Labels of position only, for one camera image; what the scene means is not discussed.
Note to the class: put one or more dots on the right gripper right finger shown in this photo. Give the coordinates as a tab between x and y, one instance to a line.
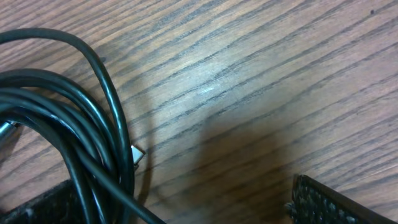
312	202

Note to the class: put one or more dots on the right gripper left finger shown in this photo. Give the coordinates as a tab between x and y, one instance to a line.
59	205

